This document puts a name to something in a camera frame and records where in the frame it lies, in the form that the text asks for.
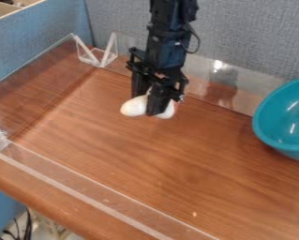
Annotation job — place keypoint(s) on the clear acrylic barrier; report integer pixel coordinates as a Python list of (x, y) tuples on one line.
[(36, 86), (228, 86), (142, 217)]

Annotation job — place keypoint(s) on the blue plastic bowl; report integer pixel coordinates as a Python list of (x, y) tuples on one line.
[(276, 120)]

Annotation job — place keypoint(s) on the clear acrylic corner bracket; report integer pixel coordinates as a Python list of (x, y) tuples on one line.
[(94, 56)]

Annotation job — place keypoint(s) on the clear acrylic front barrier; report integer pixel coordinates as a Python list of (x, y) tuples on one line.
[(142, 217)]

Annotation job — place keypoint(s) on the clear acrylic back barrier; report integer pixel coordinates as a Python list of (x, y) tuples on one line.
[(228, 86)]

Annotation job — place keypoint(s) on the blue partition with wooden top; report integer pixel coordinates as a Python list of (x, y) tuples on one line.
[(33, 29)]

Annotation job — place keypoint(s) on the clear acrylic left barrier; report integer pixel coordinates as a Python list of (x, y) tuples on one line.
[(36, 86)]

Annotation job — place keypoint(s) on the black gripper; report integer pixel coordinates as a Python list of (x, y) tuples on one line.
[(168, 83)]

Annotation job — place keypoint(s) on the white plush mushroom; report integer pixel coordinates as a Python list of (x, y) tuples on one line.
[(136, 107)]

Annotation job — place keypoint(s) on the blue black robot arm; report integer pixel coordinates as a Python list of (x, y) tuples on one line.
[(170, 33)]

